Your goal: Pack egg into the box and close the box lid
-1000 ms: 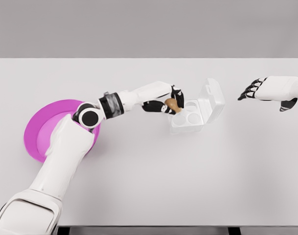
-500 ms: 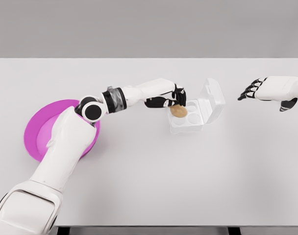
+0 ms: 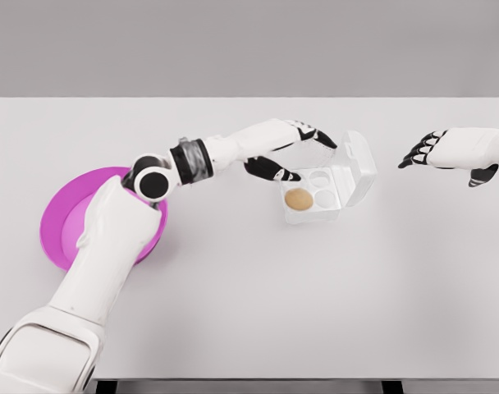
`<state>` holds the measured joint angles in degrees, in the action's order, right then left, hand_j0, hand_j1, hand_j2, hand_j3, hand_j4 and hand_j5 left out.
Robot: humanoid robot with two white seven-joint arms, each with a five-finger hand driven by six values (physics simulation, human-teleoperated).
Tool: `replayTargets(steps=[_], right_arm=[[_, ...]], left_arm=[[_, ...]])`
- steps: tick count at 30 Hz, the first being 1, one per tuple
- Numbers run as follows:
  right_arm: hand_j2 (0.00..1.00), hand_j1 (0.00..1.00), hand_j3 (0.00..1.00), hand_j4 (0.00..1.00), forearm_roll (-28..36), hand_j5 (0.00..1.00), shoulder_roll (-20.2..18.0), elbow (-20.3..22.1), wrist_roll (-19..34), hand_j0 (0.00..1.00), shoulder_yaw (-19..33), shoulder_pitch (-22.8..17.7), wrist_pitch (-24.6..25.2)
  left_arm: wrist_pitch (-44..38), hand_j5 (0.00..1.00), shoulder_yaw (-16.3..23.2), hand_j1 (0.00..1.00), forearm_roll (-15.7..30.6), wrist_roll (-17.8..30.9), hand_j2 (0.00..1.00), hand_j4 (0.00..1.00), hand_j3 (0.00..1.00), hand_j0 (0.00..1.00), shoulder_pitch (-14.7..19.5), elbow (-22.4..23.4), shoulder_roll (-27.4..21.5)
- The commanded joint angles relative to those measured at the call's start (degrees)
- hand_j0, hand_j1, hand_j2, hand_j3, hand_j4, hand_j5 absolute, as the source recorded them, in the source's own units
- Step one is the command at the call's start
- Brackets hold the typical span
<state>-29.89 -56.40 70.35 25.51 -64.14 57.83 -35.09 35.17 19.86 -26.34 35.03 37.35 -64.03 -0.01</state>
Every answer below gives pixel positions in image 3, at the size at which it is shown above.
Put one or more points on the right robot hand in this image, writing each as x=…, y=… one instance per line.
x=459, y=147

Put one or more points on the brown egg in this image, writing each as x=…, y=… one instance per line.
x=299, y=199

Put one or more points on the white egg box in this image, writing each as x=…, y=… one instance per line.
x=352, y=172

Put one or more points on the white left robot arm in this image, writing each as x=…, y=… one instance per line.
x=106, y=246

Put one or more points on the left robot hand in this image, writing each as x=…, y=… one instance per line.
x=270, y=133

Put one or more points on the magenta plate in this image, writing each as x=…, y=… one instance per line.
x=56, y=217

